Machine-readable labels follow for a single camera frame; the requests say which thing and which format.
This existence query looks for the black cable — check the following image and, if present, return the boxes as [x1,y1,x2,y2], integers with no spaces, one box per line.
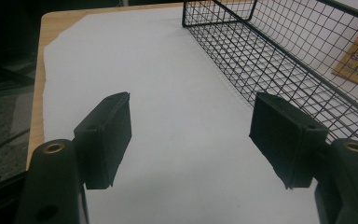
[0,128,31,161]

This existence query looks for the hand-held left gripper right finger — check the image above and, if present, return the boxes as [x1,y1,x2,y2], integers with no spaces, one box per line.
[249,91,358,224]

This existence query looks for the black wire mesh basket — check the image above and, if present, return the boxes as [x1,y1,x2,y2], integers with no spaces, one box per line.
[182,0,358,147]

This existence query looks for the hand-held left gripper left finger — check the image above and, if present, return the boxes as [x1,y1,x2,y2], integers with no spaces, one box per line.
[15,91,133,224]

